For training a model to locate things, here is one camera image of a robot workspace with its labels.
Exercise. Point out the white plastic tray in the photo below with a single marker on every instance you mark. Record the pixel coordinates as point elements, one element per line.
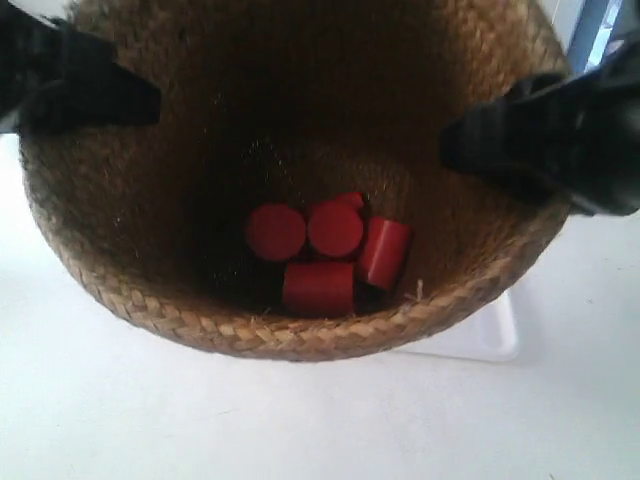
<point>489,335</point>

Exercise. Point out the red cylinder rear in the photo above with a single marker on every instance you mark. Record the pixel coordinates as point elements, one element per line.
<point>354,199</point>

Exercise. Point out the red cylinder front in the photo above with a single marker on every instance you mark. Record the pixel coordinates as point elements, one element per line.
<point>319,289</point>

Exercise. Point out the red cylinder centre top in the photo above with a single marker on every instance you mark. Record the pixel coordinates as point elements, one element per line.
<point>335,229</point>

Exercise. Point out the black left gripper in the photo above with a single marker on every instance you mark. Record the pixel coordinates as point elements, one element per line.
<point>55,79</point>

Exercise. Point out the red cylinder right upright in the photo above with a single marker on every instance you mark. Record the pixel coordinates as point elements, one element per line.
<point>384,252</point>

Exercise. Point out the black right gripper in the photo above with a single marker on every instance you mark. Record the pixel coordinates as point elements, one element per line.
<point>579,135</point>

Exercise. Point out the red cylinder left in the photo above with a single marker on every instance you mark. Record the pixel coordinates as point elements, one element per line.
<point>275,232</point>

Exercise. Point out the brown woven wicker basket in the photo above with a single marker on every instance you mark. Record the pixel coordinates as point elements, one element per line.
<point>291,101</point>

